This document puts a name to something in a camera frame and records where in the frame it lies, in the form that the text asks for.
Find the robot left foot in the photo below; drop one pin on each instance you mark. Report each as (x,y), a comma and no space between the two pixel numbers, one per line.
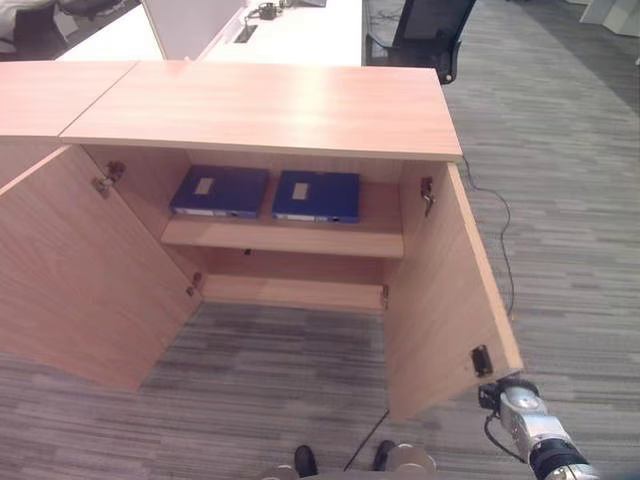
(305,461)

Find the black desk device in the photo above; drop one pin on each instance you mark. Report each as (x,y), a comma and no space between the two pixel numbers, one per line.
(267,11)

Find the white furniture piece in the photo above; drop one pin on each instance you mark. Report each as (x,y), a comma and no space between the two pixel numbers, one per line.
(610,15)

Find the dark office chair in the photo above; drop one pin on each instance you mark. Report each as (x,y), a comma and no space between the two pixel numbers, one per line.
(40,22)

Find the wooden office cabinet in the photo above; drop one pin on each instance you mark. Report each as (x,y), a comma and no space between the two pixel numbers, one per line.
(260,110)

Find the black door lock plate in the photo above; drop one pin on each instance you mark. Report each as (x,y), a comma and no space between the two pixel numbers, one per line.
(482,360)

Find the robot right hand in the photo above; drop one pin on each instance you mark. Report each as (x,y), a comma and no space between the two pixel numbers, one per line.
(520,385)

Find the neighbouring wooden cabinet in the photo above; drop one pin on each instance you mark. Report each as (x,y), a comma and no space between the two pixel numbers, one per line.
(45,95)

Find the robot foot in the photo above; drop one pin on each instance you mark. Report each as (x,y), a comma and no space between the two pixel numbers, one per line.
(305,461)
(383,455)

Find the robot right leg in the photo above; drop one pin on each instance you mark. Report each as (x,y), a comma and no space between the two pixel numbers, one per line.
(412,456)

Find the black mesh office chair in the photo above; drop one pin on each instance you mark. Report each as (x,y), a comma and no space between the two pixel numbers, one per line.
(425,30)

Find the metal door hinge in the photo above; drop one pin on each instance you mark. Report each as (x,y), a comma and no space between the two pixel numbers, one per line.
(385,296)
(194,284)
(107,179)
(426,195)

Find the blue file folder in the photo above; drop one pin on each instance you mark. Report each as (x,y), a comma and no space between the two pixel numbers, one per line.
(325,197)
(225,192)

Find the wooden cabinet shelf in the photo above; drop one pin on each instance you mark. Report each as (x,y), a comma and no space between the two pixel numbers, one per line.
(280,237)

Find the robot leg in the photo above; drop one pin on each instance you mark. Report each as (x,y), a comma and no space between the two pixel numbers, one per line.
(284,472)
(412,456)

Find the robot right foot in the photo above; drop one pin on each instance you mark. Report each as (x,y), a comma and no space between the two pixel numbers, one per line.
(383,455)

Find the wooden cabinet door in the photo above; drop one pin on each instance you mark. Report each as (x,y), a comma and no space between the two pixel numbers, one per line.
(435,300)
(85,270)

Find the robot left leg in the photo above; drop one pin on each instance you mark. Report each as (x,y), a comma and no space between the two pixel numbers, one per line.
(284,472)

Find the grey desk divider panel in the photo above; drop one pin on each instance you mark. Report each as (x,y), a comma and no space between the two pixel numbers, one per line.
(190,22)

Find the white office desk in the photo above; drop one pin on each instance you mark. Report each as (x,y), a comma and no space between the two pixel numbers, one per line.
(300,37)
(115,42)

